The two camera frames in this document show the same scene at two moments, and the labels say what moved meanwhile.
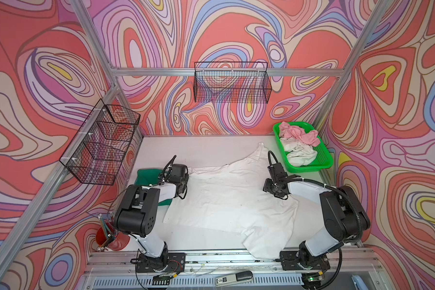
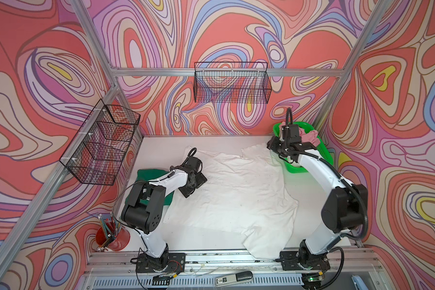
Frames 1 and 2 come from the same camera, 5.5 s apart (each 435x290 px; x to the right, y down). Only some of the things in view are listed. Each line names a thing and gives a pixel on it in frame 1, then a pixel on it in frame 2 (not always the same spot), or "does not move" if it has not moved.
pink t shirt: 311,138 does not move
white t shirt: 229,197 does not move
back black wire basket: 243,82 does not move
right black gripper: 267,188 to 273,145
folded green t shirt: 146,177 does not move
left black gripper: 186,177 to 201,178
